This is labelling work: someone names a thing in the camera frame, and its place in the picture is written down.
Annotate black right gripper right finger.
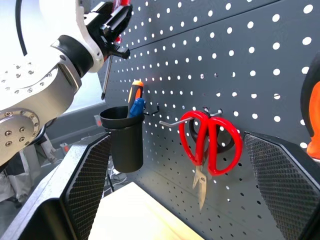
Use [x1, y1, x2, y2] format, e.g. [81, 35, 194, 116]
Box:
[243, 131, 320, 240]

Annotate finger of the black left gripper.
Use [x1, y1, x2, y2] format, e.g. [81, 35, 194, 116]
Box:
[107, 44, 131, 60]
[104, 4, 134, 39]

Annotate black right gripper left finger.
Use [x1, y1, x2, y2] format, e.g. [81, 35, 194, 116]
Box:
[0, 134, 112, 240]

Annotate red handled screwdriver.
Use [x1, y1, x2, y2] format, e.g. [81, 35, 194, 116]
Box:
[101, 0, 133, 100]

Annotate red handled scissors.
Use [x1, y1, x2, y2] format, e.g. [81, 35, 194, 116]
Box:
[178, 109, 244, 212]

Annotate orange and black pliers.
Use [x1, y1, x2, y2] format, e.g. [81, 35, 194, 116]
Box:
[300, 52, 320, 161]

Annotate dark pegboard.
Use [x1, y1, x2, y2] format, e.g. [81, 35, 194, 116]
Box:
[98, 0, 320, 240]

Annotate black plastic cup holder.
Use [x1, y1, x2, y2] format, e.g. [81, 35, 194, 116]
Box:
[99, 105, 145, 173]

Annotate black pegboard hook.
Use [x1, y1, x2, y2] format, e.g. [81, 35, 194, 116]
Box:
[143, 103, 161, 116]

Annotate silver metal pegboard hook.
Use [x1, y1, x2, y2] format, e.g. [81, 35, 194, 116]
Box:
[159, 111, 223, 128]

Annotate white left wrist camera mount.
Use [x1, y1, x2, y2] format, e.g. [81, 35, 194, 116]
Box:
[74, 0, 105, 74]

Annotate orange black tool handle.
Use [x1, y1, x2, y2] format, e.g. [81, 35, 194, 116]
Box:
[127, 79, 145, 118]

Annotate blue tool handle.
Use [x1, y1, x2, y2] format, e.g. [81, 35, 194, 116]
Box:
[128, 97, 146, 119]

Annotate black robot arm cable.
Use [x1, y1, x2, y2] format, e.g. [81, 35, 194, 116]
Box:
[15, 0, 28, 56]

